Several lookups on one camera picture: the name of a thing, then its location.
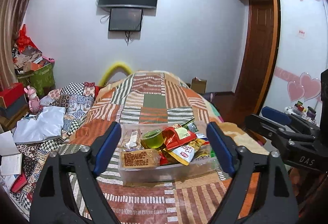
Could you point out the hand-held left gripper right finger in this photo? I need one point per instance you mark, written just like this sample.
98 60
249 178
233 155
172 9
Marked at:
221 148

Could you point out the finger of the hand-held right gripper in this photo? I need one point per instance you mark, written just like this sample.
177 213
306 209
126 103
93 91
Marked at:
275 114
256 123

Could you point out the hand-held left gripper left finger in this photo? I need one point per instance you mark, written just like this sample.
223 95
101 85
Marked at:
107 148

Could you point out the cream rice cracker packet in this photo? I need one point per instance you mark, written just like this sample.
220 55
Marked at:
133 136

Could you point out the red snack packet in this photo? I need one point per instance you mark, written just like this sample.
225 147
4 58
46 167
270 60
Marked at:
168 140

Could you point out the clear plastic container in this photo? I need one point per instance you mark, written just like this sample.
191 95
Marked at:
166 175

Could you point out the small green packet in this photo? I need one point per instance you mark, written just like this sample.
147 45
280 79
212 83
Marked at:
212 154

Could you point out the cluster of small bottles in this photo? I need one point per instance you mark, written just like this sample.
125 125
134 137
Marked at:
302 109

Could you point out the brown biscuit packet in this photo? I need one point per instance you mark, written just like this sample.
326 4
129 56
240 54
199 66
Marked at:
138 159

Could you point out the green snack packet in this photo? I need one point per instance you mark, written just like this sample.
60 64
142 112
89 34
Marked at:
191 125

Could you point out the white and yellow snack packet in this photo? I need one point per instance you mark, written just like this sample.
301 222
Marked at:
183 154

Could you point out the green jelly cup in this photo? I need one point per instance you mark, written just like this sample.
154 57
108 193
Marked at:
152 141

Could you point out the dark cloth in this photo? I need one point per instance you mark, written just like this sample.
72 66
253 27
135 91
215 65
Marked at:
212 97

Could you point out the small red wrapper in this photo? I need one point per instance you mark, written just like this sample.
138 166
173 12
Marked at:
164 160

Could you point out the patchwork striped blanket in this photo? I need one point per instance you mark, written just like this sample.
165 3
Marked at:
153 101

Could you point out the cardboard box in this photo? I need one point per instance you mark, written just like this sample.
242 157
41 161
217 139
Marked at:
198 86

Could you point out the wooden door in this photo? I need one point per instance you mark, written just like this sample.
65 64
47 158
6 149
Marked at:
258 47

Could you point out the white cloth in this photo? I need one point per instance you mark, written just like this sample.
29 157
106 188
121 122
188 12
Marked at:
41 124

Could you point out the wooden wardrobe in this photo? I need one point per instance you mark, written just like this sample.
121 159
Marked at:
299 47

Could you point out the yellow hoop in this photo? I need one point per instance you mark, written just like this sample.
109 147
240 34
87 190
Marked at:
116 67

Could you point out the pink toy rabbit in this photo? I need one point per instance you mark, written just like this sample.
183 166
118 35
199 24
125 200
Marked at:
33 101

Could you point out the red book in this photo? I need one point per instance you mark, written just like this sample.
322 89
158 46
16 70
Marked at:
19 183

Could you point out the green storage box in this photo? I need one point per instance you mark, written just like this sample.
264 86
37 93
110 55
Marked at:
43 78

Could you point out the open white notebook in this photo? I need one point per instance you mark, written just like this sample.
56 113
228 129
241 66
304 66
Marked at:
10 162

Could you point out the grey box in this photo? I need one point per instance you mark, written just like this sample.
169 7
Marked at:
12 112

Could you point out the red gift box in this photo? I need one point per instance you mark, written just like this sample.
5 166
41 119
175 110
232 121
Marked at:
11 94

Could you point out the pile of papers and boxes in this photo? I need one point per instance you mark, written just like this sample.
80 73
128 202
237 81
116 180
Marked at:
25 57

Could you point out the red plastic bag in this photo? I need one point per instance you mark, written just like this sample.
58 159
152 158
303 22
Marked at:
24 38

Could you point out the striped curtain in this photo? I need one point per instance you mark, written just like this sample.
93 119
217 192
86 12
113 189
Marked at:
10 34

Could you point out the small black wall monitor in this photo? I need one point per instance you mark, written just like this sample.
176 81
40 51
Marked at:
125 19

